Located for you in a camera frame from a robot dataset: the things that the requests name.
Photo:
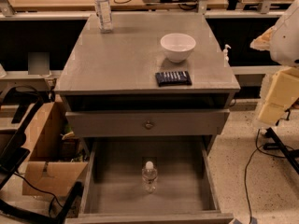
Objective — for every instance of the black stand leg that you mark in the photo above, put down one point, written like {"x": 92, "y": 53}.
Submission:
{"x": 292, "y": 156}

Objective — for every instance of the dark blue snack packet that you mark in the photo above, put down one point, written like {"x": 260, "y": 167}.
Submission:
{"x": 173, "y": 78}

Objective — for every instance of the small clear water bottle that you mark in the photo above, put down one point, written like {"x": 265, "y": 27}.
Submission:
{"x": 149, "y": 175}

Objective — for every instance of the tall labelled water bottle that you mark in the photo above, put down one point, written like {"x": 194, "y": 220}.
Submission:
{"x": 103, "y": 12}

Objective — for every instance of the closed grey top drawer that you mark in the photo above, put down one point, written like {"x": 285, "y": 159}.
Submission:
{"x": 142, "y": 123}

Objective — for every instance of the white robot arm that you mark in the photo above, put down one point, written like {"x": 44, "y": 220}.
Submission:
{"x": 282, "y": 39}

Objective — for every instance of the small white pump bottle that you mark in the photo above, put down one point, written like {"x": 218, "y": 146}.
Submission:
{"x": 227, "y": 47}

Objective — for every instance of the grey wooden drawer cabinet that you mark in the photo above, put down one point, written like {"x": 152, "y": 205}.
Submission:
{"x": 116, "y": 71}

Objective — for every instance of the white ceramic bowl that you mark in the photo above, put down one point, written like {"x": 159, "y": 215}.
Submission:
{"x": 177, "y": 47}

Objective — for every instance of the open grey middle drawer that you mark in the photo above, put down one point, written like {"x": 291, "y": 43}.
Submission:
{"x": 114, "y": 191}

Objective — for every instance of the open cardboard box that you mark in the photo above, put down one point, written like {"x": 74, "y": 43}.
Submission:
{"x": 50, "y": 166}

